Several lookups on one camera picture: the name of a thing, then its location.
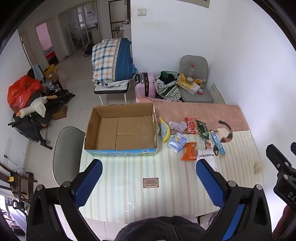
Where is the yellow plastic bag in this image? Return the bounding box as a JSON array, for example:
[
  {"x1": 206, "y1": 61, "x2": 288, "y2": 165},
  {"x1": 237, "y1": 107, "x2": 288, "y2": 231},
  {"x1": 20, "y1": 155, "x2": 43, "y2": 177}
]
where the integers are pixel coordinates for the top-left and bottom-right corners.
[{"x1": 177, "y1": 74, "x2": 192, "y2": 88}]

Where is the black stroller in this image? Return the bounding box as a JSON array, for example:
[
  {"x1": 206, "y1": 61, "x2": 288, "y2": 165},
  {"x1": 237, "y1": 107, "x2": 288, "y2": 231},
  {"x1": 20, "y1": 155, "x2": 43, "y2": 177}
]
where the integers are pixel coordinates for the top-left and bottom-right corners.
[{"x1": 8, "y1": 89, "x2": 75, "y2": 150}]

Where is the red snack packet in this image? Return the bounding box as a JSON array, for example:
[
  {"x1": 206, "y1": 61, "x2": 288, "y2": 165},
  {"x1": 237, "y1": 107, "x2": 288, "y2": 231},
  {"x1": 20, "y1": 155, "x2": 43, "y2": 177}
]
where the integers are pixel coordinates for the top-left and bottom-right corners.
[{"x1": 184, "y1": 117, "x2": 200, "y2": 135}]

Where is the green wipes packet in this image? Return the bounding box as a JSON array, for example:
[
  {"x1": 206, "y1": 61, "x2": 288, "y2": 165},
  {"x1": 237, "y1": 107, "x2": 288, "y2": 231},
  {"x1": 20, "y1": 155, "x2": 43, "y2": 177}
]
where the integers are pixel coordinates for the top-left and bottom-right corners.
[{"x1": 196, "y1": 120, "x2": 210, "y2": 139}]

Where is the white goose plush toy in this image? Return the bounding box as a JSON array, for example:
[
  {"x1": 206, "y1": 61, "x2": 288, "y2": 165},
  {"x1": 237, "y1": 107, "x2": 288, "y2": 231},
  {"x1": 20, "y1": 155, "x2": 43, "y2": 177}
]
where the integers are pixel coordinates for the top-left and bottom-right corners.
[{"x1": 16, "y1": 95, "x2": 57, "y2": 117}]

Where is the person's dark fleece clothing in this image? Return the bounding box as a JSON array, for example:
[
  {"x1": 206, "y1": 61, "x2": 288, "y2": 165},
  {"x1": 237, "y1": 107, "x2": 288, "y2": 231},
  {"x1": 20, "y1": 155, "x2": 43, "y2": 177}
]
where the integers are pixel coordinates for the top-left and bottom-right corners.
[{"x1": 115, "y1": 217, "x2": 206, "y2": 241}]

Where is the person's right forearm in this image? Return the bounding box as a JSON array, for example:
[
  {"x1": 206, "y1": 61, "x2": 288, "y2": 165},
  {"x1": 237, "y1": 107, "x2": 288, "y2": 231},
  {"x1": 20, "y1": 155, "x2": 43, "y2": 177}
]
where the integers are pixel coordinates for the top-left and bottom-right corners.
[{"x1": 280, "y1": 205, "x2": 296, "y2": 233}]

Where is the purple cloth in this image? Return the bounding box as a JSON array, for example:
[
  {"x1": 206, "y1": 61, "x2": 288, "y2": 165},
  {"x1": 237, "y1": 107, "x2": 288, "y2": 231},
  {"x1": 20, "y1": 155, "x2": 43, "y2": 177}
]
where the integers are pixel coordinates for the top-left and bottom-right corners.
[{"x1": 168, "y1": 121, "x2": 187, "y2": 133}]

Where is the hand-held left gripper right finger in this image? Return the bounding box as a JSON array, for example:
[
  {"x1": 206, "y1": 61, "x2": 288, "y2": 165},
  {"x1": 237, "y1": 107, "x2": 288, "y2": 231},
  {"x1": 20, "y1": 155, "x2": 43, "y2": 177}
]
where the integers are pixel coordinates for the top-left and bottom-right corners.
[{"x1": 195, "y1": 159, "x2": 272, "y2": 241}]

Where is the red plastic bag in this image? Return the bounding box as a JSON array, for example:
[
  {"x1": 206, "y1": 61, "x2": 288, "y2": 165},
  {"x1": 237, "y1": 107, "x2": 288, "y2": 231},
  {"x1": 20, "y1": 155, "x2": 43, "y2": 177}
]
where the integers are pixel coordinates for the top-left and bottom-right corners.
[{"x1": 7, "y1": 75, "x2": 43, "y2": 114}]

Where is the pink suitcase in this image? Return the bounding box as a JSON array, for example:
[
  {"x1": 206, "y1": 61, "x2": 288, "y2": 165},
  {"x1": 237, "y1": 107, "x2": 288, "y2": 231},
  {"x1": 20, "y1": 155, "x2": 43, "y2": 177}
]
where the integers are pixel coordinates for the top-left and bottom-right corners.
[{"x1": 135, "y1": 72, "x2": 156, "y2": 99}]

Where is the glass sliding door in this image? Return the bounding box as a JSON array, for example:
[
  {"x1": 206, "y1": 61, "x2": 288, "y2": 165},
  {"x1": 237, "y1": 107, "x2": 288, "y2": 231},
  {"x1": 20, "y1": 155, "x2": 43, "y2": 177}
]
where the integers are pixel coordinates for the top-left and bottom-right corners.
[{"x1": 58, "y1": 1, "x2": 102, "y2": 58}]

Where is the blue tissue packet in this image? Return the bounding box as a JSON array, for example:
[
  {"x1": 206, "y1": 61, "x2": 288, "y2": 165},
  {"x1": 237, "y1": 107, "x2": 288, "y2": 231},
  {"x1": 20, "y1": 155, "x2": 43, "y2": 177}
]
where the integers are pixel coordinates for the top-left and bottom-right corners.
[{"x1": 168, "y1": 133, "x2": 187, "y2": 153}]

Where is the small brown cardboard box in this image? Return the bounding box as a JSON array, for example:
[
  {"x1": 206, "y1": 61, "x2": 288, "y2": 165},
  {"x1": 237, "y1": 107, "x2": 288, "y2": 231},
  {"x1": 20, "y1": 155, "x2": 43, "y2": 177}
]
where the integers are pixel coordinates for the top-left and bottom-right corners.
[{"x1": 51, "y1": 105, "x2": 68, "y2": 120}]

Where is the empty grey chair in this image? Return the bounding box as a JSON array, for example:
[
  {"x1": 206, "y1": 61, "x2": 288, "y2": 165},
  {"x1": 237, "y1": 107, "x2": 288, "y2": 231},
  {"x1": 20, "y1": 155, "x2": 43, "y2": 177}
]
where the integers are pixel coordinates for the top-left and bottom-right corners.
[{"x1": 53, "y1": 126, "x2": 86, "y2": 186}]

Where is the plaid blue quilt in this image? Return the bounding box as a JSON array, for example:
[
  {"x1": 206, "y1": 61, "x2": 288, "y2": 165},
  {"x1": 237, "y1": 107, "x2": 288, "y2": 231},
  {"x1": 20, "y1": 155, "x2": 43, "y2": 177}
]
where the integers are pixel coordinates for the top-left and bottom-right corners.
[{"x1": 91, "y1": 38, "x2": 137, "y2": 82}]

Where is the cluttered grey chair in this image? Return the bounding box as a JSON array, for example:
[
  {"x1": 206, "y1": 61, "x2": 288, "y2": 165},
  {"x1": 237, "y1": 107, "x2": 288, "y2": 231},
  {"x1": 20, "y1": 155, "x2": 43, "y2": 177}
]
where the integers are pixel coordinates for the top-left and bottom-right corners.
[{"x1": 179, "y1": 55, "x2": 214, "y2": 103}]

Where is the white panel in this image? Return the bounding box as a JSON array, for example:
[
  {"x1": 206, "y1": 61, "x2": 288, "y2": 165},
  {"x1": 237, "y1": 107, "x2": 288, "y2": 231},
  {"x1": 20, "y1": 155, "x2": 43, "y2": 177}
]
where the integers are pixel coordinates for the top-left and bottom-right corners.
[{"x1": 209, "y1": 83, "x2": 226, "y2": 105}]

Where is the light blue cloth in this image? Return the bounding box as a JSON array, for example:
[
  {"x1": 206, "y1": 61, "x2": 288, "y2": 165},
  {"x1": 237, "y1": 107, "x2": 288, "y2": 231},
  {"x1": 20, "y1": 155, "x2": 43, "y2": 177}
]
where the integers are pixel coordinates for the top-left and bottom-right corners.
[{"x1": 31, "y1": 64, "x2": 44, "y2": 80}]

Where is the patterned tote bag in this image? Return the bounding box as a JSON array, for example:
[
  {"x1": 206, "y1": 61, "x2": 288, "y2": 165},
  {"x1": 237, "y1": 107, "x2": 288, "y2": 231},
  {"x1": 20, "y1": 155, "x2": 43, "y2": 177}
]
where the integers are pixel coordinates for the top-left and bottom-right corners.
[{"x1": 154, "y1": 71, "x2": 184, "y2": 102}]

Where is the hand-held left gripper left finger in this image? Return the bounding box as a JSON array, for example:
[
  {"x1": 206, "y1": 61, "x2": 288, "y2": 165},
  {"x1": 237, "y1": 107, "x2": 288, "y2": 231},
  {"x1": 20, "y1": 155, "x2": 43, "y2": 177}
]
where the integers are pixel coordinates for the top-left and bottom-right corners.
[{"x1": 26, "y1": 159, "x2": 103, "y2": 241}]

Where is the light blue packet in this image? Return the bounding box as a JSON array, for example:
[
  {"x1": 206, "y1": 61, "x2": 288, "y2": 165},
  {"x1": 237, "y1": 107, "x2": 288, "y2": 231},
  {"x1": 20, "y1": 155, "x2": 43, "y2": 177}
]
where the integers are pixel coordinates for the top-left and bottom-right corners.
[{"x1": 210, "y1": 132, "x2": 226, "y2": 156}]

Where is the white packet with lettering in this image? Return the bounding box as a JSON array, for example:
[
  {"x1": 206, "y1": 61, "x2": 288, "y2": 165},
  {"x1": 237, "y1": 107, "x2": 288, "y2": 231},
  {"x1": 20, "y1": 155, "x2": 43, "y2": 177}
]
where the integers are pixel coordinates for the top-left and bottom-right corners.
[{"x1": 196, "y1": 149, "x2": 219, "y2": 172}]

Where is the wooden chair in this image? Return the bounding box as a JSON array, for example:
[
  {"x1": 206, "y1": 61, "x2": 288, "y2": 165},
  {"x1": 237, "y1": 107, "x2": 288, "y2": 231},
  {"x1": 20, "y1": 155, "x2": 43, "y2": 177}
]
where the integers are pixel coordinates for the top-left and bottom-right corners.
[{"x1": 0, "y1": 162, "x2": 37, "y2": 202}]

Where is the orange packet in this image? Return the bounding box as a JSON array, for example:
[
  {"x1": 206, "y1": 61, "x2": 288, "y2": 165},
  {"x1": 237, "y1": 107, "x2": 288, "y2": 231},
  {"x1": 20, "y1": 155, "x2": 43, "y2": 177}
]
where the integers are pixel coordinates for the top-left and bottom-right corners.
[{"x1": 181, "y1": 142, "x2": 197, "y2": 161}]

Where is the wall picture frame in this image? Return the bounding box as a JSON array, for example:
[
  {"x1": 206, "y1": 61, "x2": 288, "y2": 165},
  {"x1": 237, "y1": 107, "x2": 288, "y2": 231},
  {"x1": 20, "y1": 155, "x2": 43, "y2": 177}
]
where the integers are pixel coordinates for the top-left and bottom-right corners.
[{"x1": 185, "y1": 0, "x2": 211, "y2": 8}]

